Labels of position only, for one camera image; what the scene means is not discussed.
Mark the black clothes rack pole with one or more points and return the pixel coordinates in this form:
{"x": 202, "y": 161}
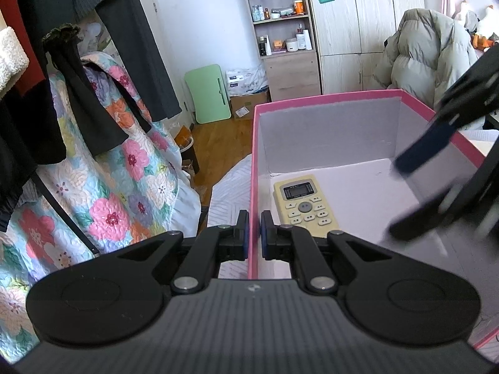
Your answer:
{"x": 66, "y": 218}

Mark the orange jar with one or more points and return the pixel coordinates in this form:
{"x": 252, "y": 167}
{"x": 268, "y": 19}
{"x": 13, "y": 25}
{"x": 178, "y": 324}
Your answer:
{"x": 299, "y": 7}

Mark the dark grey hanging coat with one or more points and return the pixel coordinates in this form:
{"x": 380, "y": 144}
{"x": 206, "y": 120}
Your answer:
{"x": 128, "y": 27}

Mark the black ruffled hanging cloth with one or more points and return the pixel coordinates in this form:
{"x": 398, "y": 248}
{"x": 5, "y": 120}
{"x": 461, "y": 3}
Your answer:
{"x": 89, "y": 101}

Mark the grey puffer jacket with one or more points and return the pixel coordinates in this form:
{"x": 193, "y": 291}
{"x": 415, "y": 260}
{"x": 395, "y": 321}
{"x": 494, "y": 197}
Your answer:
{"x": 421, "y": 54}

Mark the brown cardboard box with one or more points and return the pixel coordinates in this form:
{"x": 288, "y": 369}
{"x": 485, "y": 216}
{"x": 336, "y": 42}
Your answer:
{"x": 249, "y": 103}

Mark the small orange box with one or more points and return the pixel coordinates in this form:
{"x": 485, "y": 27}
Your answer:
{"x": 278, "y": 44}

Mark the floral quilt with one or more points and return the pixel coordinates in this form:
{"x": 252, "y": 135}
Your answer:
{"x": 109, "y": 202}

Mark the white goose plush toy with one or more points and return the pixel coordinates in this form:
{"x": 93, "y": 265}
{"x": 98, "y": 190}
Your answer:
{"x": 464, "y": 13}
{"x": 487, "y": 23}

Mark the cream remote control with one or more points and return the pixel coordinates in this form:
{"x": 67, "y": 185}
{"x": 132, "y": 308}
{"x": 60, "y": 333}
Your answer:
{"x": 300, "y": 202}

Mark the blue and white bottles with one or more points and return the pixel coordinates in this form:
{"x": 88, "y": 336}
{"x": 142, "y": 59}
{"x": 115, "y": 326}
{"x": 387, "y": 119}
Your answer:
{"x": 257, "y": 13}

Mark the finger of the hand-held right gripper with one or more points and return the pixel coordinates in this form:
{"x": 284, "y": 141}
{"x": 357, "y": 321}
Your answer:
{"x": 425, "y": 148}
{"x": 421, "y": 220}

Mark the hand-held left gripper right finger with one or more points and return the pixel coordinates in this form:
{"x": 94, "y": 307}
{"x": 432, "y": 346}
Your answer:
{"x": 266, "y": 237}

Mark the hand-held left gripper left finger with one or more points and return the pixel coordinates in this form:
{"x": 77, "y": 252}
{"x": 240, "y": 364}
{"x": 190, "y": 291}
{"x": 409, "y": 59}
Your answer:
{"x": 245, "y": 237}

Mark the green folding table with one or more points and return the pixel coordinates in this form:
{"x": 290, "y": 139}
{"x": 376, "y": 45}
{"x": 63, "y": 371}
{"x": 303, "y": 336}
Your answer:
{"x": 206, "y": 93}

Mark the red hanging garment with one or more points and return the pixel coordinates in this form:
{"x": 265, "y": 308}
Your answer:
{"x": 19, "y": 7}

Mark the light wooden wardrobe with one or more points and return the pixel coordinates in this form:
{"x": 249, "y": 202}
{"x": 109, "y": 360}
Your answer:
{"x": 339, "y": 27}

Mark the pink cardboard box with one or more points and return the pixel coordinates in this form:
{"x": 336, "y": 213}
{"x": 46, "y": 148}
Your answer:
{"x": 331, "y": 132}

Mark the orange paper bag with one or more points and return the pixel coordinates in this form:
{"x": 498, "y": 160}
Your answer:
{"x": 184, "y": 138}

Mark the black bottle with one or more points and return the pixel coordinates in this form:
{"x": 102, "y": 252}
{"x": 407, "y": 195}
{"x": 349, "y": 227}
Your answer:
{"x": 262, "y": 46}

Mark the grey striped bedspread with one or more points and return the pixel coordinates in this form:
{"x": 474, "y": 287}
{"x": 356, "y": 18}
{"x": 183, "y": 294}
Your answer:
{"x": 230, "y": 191}

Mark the white carton with blue print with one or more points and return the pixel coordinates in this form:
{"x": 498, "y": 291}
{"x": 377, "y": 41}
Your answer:
{"x": 241, "y": 80}

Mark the wooden shelf unit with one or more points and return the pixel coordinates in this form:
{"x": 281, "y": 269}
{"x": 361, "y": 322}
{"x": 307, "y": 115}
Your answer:
{"x": 292, "y": 74}

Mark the white fleece garment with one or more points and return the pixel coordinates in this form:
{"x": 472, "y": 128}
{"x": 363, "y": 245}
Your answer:
{"x": 11, "y": 58}

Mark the white cream jar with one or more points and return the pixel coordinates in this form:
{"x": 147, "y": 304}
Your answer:
{"x": 292, "y": 45}

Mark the white pump bottle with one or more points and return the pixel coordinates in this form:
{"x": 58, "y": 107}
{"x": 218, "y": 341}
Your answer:
{"x": 304, "y": 41}

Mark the black hanging garment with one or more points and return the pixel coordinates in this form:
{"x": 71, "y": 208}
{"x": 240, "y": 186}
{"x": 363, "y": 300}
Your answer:
{"x": 27, "y": 136}

